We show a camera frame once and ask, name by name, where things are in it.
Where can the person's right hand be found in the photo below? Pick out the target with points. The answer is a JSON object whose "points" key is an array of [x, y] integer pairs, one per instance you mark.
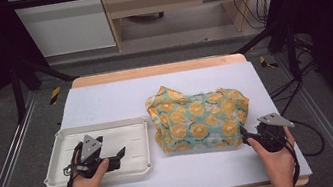
{"points": [[277, 167]]}

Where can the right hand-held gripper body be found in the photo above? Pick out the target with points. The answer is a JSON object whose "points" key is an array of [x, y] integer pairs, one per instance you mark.
{"points": [[272, 134]]}

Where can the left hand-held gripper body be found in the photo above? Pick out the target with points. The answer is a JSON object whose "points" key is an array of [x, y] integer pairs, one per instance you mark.
{"points": [[90, 148]]}

